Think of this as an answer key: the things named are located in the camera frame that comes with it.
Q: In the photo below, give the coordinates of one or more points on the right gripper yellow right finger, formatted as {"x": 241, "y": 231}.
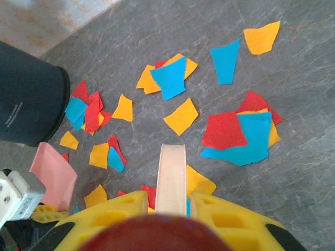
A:
{"x": 235, "y": 222}

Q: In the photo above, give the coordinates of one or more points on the dark navy waste bin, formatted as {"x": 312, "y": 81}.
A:
{"x": 28, "y": 99}

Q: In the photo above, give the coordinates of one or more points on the blue paper scrap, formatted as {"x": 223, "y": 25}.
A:
{"x": 77, "y": 209}
{"x": 225, "y": 62}
{"x": 115, "y": 160}
{"x": 188, "y": 206}
{"x": 74, "y": 109}
{"x": 170, "y": 78}
{"x": 251, "y": 146}

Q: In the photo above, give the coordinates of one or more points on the orange paper scrap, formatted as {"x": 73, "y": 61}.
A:
{"x": 101, "y": 119}
{"x": 191, "y": 66}
{"x": 96, "y": 196}
{"x": 261, "y": 38}
{"x": 181, "y": 116}
{"x": 123, "y": 108}
{"x": 69, "y": 140}
{"x": 146, "y": 81}
{"x": 199, "y": 183}
{"x": 274, "y": 136}
{"x": 151, "y": 209}
{"x": 99, "y": 156}

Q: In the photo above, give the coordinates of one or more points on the pink plastic dustpan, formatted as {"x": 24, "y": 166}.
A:
{"x": 52, "y": 172}

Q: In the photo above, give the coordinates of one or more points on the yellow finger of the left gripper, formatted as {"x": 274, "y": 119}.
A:
{"x": 49, "y": 217}
{"x": 44, "y": 208}

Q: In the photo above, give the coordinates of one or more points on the cream wooden hand brush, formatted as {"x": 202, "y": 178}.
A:
{"x": 171, "y": 180}

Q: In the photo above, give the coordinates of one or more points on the red paper scrap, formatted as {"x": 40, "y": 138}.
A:
{"x": 106, "y": 117}
{"x": 254, "y": 102}
{"x": 225, "y": 130}
{"x": 121, "y": 193}
{"x": 80, "y": 90}
{"x": 93, "y": 112}
{"x": 116, "y": 145}
{"x": 160, "y": 64}
{"x": 149, "y": 193}
{"x": 65, "y": 157}

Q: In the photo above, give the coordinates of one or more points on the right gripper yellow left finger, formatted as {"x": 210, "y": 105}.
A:
{"x": 110, "y": 211}

